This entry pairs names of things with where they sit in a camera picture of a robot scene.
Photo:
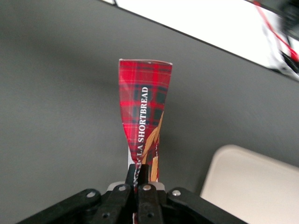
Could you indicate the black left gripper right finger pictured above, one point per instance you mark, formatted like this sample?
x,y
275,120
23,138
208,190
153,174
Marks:
x,y
154,205

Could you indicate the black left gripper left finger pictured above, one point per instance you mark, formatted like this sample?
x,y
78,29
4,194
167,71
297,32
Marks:
x,y
109,205

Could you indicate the red tartan cookie box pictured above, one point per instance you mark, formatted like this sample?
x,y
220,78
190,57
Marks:
x,y
144,93

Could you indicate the beige plastic tray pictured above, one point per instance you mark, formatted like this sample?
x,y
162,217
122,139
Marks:
x,y
252,186

